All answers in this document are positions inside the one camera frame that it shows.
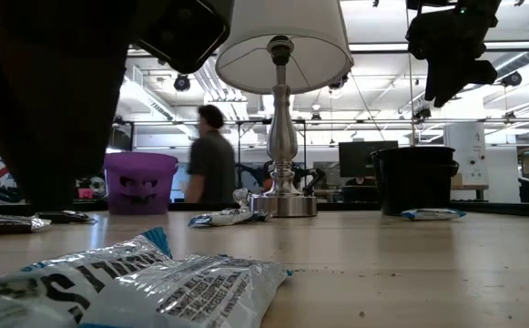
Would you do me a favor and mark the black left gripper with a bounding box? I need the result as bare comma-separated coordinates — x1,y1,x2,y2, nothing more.
0,0,177,211

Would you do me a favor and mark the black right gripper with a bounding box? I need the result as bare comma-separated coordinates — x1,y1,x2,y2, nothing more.
404,0,504,109

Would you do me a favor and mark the blue white Hershey's bar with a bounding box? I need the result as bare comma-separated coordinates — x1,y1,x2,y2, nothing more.
0,226,174,328
79,252,292,328
187,208,256,228
400,208,468,222

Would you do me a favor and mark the white pillar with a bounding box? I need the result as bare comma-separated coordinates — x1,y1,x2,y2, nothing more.
443,121,491,186

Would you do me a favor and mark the purple face plastic bucket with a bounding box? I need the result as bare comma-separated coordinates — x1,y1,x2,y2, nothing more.
103,151,179,217

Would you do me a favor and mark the brown Hershey's chocolate bar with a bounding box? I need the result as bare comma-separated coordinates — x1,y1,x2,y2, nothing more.
34,209,97,225
0,213,52,237
245,209,275,223

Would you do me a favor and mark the black plastic bucket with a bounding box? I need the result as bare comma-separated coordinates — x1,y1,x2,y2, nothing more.
371,145,461,216

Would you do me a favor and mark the background wooden desk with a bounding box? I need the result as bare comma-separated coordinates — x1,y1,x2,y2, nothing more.
450,183,491,200

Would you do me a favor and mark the black monitor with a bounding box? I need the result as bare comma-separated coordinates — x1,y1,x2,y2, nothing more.
338,139,400,179

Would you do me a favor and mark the person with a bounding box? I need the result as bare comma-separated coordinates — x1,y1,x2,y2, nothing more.
343,175,379,202
184,104,238,205

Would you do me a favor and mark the silver table lamp white shade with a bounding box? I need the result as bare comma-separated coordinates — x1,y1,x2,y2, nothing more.
214,0,355,219

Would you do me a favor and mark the thin hanging cable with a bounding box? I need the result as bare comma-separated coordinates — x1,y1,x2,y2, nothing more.
403,0,417,147

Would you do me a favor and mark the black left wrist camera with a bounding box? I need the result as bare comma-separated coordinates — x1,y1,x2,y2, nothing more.
134,0,237,76

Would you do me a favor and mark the clear lamp power cord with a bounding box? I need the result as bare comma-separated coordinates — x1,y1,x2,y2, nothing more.
232,187,255,213

